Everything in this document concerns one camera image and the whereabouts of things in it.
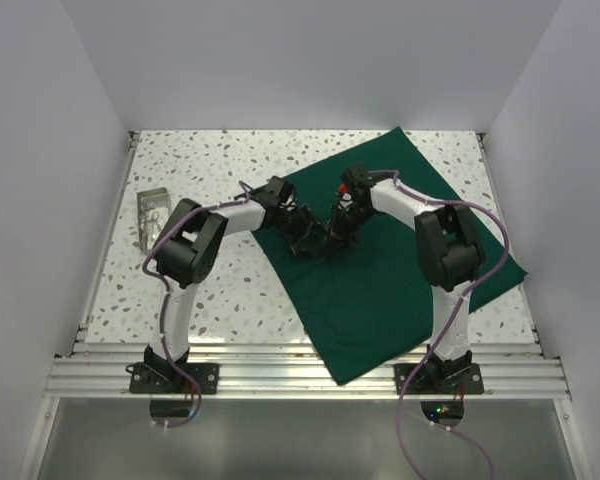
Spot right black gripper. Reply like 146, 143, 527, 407
321, 203, 377, 258

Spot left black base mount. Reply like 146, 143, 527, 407
125, 362, 220, 421

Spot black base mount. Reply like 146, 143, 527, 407
125, 362, 220, 421
393, 349, 485, 426

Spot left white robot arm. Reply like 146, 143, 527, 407
142, 176, 327, 393

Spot green surgical drape cloth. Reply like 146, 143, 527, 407
252, 125, 529, 386

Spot aluminium rail frame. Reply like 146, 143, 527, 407
21, 130, 588, 479

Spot metal instrument tray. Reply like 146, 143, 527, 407
136, 187, 171, 254

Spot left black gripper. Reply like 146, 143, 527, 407
274, 204, 328, 257

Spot silver forceps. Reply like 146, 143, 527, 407
138, 202, 157, 252

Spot silver surgical scissors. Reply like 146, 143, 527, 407
146, 208, 164, 244

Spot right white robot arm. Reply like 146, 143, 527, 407
324, 164, 486, 393

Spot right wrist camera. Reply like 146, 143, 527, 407
336, 182, 363, 211

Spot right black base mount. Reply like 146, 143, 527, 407
393, 349, 485, 426

